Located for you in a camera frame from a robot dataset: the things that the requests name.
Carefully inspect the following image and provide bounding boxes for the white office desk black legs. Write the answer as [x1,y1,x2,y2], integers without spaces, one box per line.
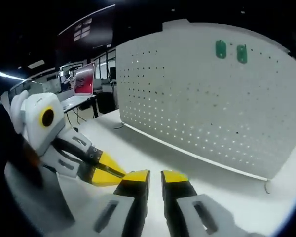
[60,95,101,119]

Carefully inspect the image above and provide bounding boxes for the grey mesh chair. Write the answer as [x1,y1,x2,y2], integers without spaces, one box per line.
[4,165,76,230]

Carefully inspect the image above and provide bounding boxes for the ceiling light strip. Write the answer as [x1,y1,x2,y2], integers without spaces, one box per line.
[0,71,25,81]

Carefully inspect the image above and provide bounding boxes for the green metal hook assembly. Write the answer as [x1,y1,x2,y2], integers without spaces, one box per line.
[215,39,227,59]
[236,43,248,64]

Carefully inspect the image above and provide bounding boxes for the black office chair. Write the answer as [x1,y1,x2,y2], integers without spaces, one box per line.
[96,91,119,114]

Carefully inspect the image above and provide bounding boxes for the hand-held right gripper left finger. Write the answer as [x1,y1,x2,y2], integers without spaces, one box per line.
[85,169,151,237]

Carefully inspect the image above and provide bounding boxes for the open laptop red screen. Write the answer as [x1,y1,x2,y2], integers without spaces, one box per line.
[60,61,97,111]

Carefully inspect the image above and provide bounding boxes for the person's left hand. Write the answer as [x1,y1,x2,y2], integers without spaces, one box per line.
[23,142,42,171]

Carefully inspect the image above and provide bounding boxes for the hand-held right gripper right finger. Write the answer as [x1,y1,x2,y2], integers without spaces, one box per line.
[160,169,252,237]

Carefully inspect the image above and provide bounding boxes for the white perforated mounting plate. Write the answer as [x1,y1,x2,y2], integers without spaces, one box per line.
[114,19,296,195]

